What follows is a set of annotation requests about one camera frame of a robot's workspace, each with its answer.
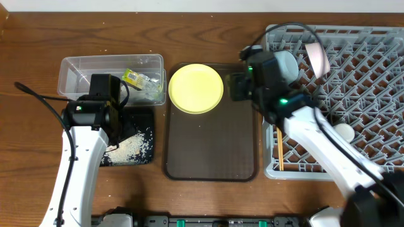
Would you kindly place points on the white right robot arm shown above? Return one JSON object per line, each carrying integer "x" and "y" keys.
{"x": 374, "y": 197}

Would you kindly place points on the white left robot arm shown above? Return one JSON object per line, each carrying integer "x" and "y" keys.
{"x": 90, "y": 123}

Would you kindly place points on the blue bowl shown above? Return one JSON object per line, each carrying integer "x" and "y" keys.
{"x": 288, "y": 65}

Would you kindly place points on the grey dishwasher rack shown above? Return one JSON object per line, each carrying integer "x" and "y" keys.
{"x": 364, "y": 87}

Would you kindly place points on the spilled rice pile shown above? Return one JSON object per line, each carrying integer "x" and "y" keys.
{"x": 135, "y": 150}

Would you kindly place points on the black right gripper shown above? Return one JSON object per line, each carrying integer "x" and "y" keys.
{"x": 233, "y": 84}

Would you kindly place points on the yellow plate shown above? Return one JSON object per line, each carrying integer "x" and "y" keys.
{"x": 196, "y": 88}

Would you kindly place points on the brown serving tray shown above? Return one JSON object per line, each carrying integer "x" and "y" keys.
{"x": 218, "y": 146}

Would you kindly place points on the white rice bowl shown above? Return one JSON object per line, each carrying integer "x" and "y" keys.
{"x": 318, "y": 59}

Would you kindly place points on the black waste tray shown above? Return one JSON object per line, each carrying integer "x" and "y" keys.
{"x": 133, "y": 120}

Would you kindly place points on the clear plastic wrapper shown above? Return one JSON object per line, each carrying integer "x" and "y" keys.
{"x": 144, "y": 95}

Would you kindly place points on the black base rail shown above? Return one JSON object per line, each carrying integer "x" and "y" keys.
{"x": 161, "y": 219}

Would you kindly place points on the yellow-labelled plastic wrapper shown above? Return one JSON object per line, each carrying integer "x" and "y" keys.
{"x": 140, "y": 81}

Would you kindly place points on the small pale green cup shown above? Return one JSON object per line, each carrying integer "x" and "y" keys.
{"x": 346, "y": 131}

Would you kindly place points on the wooden chopstick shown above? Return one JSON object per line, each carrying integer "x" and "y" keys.
{"x": 279, "y": 148}

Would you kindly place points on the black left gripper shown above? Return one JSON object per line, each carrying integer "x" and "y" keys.
{"x": 114, "y": 143}

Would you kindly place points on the clear plastic waste bin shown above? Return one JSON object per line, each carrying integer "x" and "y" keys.
{"x": 75, "y": 73}

